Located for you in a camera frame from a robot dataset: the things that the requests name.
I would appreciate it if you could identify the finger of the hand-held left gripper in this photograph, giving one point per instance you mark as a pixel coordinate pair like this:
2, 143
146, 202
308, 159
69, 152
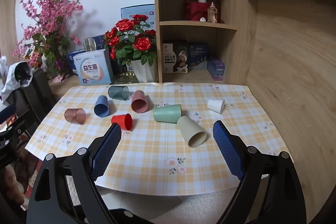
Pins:
7, 113
18, 124

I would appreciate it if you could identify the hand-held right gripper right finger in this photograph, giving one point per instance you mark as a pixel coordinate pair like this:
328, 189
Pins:
228, 148

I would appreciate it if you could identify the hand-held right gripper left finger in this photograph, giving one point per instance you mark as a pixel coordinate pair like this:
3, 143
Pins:
106, 150

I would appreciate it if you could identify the beige cup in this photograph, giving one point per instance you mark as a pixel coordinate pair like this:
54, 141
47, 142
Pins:
190, 130

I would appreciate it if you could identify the person's left forearm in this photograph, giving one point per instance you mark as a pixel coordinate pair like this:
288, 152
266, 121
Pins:
9, 186

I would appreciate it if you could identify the red cup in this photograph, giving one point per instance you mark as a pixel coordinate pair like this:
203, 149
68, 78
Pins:
123, 120

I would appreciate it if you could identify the white cup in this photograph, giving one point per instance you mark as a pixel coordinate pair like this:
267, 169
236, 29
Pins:
215, 105

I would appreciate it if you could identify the blue cup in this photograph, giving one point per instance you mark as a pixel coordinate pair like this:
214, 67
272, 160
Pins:
101, 106

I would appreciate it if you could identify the brown translucent cup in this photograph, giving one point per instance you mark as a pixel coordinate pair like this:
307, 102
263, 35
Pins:
74, 116

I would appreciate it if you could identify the dark green translucent cup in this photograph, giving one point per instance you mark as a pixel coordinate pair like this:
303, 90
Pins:
118, 92

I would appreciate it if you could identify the pink cup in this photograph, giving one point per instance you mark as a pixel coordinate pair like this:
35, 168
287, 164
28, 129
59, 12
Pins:
138, 100

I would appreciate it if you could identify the light green cup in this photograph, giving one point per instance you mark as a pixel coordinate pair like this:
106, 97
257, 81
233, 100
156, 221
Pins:
166, 113

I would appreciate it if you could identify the white cloth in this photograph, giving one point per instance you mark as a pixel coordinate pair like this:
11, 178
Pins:
9, 82

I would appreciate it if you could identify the black chair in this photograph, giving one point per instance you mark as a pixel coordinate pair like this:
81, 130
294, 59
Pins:
39, 98

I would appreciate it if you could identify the yellow checked floral tablecloth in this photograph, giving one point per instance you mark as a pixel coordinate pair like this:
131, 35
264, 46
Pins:
157, 161

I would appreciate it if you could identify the shiny green tray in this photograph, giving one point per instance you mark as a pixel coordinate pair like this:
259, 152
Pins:
123, 78

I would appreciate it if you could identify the purple box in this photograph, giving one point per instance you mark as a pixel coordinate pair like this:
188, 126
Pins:
216, 70

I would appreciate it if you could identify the light blue carton box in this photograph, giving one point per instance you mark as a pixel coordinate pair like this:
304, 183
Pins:
92, 67

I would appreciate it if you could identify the white faceted flower pot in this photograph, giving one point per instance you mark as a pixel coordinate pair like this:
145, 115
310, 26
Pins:
144, 71

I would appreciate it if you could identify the dark blue box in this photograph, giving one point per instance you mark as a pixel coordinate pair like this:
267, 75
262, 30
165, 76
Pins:
198, 56

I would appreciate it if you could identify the pink blossom artificial plant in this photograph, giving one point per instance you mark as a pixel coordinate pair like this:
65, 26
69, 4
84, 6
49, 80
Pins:
47, 22

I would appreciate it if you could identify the black and beige snack box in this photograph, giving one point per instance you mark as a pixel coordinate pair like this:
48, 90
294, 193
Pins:
174, 58

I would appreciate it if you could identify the steel tumbler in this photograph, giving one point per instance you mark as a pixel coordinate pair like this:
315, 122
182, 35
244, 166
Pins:
89, 44

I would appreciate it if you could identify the red rose artificial plant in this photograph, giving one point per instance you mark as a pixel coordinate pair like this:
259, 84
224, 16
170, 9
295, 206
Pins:
136, 43

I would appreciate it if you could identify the glass perfume bottle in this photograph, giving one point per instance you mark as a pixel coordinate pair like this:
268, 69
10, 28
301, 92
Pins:
212, 14

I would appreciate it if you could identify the white and blue box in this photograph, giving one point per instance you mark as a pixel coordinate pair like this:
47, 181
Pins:
128, 12

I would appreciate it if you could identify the wooden shelf unit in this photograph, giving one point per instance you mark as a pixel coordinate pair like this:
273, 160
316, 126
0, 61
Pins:
157, 3

